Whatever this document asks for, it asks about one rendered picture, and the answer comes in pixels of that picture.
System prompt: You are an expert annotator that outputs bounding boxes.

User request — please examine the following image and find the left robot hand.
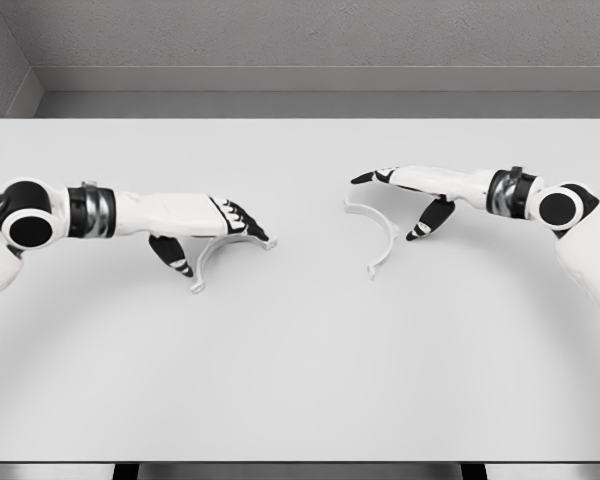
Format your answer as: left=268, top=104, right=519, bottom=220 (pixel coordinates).
left=140, top=193, right=270, bottom=278

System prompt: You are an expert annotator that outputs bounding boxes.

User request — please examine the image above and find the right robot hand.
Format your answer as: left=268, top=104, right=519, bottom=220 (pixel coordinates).
left=349, top=165, right=474, bottom=242

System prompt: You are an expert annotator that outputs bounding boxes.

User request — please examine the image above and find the white table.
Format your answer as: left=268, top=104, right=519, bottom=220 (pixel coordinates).
left=0, top=117, right=600, bottom=480

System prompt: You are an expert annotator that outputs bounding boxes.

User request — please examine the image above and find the white half-ring pipe clamp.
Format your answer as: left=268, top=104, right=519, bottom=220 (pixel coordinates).
left=188, top=233, right=280, bottom=295
left=342, top=195, right=402, bottom=281

